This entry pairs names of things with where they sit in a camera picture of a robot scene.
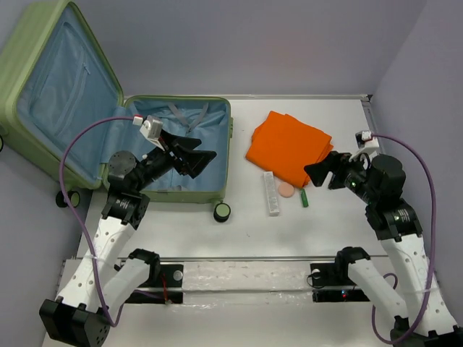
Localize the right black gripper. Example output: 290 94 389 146
303 149 378 203

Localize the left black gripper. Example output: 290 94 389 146
135 129 216 192

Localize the small green tube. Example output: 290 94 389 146
300 189 309 207

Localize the round peach powder puff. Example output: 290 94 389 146
278 182 295 198

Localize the orange cloth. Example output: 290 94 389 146
245 111 333 188

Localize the white rectangular tube box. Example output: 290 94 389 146
263 171 280 217

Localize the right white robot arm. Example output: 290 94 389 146
305 151 462 346

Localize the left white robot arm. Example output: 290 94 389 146
39 131 216 346

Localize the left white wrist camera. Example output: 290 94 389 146
140 116 163 142

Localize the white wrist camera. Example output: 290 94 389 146
349 130 379 161
140 116 163 142

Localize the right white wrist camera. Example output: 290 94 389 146
349 130 379 161

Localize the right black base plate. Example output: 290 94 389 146
306 262 369 303

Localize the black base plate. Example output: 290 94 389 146
306 262 369 303
125 263 184 304

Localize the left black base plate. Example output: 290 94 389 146
125 263 184 304

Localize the aluminium rail across table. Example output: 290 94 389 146
63 254 399 263

